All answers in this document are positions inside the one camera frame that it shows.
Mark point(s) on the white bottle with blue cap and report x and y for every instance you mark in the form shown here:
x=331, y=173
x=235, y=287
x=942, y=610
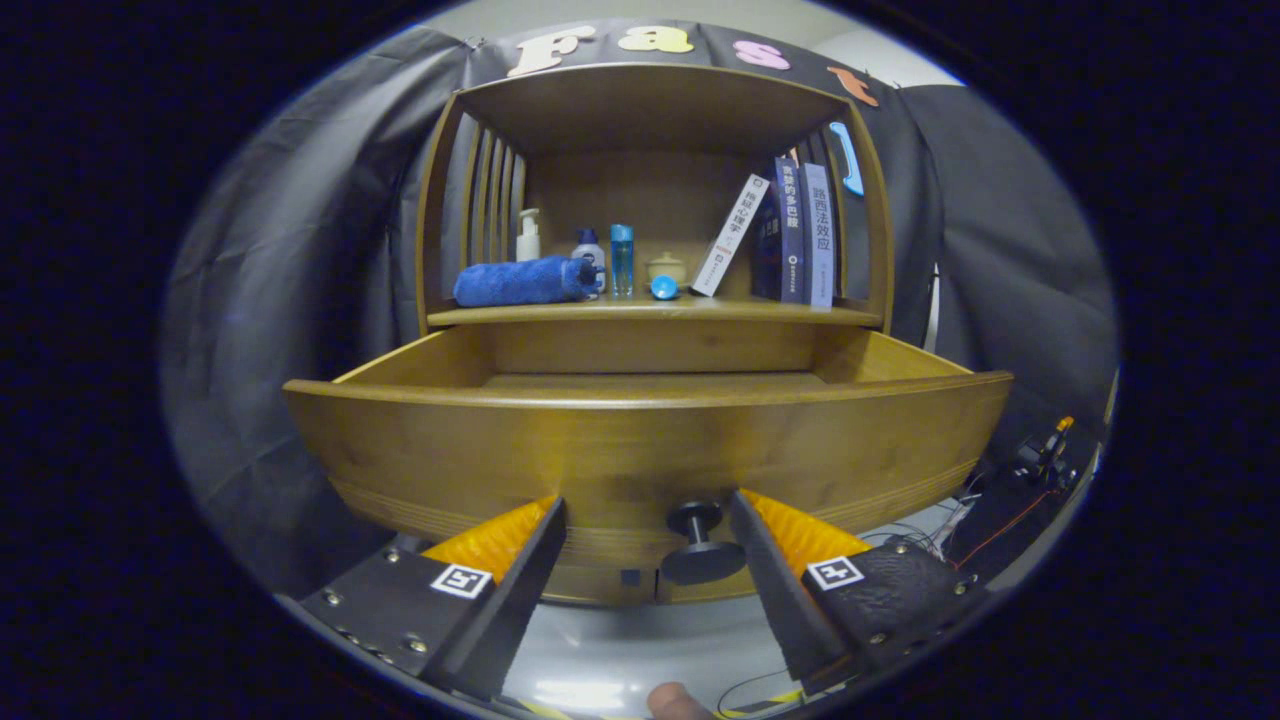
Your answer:
x=590, y=250

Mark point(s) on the pale blue book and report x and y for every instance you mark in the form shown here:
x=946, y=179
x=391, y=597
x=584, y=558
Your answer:
x=818, y=235

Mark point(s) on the blue folded towel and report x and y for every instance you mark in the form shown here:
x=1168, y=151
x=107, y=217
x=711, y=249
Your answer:
x=520, y=282

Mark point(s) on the dark blue book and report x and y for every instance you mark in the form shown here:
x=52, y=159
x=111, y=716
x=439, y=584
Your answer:
x=790, y=230

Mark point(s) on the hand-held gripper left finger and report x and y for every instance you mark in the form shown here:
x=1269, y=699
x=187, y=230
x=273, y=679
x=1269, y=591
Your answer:
x=515, y=610

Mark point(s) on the clear blue bottle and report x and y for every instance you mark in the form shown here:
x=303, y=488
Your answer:
x=622, y=260

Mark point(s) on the wooden cabinet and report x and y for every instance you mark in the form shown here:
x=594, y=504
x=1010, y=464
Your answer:
x=640, y=210

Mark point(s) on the wooden cabinet door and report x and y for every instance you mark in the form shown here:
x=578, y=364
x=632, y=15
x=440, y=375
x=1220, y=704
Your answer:
x=600, y=590
x=735, y=595

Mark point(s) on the white book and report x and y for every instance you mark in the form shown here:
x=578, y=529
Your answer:
x=730, y=235

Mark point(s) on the white and blue tube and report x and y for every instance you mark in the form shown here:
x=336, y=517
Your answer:
x=664, y=288

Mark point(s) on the black clamp with orange tip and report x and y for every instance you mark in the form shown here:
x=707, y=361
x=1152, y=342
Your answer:
x=1040, y=460

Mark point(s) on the beige lidded teacup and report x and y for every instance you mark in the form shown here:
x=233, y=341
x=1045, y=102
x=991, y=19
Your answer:
x=666, y=268

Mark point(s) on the wooden drawer with black knob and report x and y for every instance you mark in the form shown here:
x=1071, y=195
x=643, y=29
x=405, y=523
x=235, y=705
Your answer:
x=620, y=440

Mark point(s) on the white pump bottle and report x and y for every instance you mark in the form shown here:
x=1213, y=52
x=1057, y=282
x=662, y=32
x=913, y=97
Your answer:
x=528, y=245

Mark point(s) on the wooden countertop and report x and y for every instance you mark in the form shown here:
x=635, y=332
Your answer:
x=720, y=308

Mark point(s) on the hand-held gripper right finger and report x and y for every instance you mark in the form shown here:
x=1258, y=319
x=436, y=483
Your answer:
x=775, y=600

